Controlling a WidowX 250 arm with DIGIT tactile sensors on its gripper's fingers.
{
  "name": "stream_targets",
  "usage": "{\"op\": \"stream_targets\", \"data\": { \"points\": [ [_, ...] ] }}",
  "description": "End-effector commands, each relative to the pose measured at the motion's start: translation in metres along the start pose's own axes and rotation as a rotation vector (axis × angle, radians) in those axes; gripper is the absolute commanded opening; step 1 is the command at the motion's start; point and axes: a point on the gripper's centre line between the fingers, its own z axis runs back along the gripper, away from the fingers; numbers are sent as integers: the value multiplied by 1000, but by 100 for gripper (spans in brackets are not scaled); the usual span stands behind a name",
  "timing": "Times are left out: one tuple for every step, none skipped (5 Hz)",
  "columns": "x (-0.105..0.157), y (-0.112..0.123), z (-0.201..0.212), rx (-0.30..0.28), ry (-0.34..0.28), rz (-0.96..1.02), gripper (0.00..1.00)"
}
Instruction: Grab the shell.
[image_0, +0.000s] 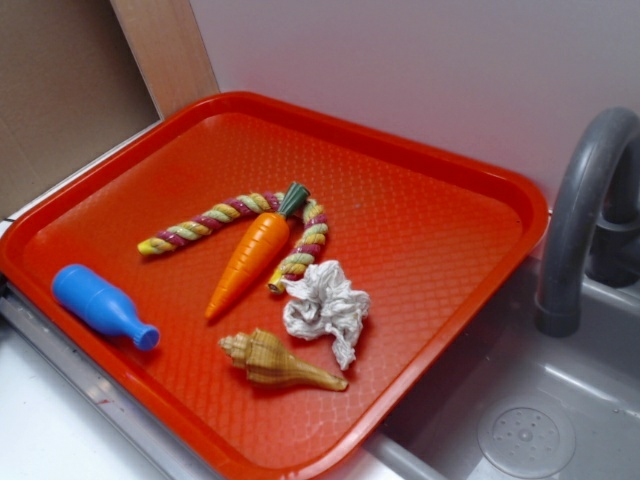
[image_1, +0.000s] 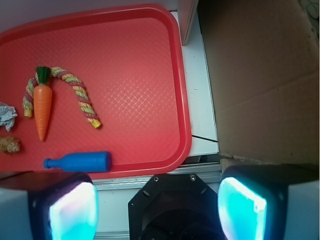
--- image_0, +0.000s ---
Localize blue plastic toy bottle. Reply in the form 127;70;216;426
51;264;160;351

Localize white crumpled cloth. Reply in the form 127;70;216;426
283;260;371;371

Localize multicolour twisted rope toy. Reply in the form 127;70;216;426
137;192;329;294

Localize wooden board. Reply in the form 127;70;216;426
111;0;219;119

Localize orange plastic tray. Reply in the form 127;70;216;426
1;93;548;479

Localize grey toy faucet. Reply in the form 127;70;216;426
535;107;639;337

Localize tan conch shell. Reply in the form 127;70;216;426
218;329;349;392

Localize grey toy sink basin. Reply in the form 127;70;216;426
366;260;639;479

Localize brown cardboard panel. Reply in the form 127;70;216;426
1;1;158;217

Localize orange toy carrot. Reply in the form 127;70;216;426
205;182;310;321

